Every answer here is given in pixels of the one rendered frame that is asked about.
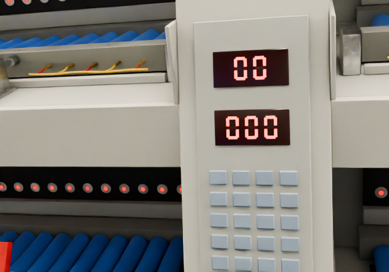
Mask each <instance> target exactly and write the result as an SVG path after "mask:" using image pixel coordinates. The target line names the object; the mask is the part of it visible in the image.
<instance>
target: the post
mask: <svg viewBox="0 0 389 272"><path fill-rule="evenodd" d="M297 15H308V16H309V62H310V128H311V195H312V229H313V272H333V217H332V141H331V65H330V26H329V0H176V18H177V55H178V92H179V129H180V148H181V186H182V223H183V242H184V272H200V233H199V194H198V174H197V134H196V95H195V56H194V36H193V23H195V22H205V21H221V20H238V19H255V18H264V17H281V16H297Z"/></svg>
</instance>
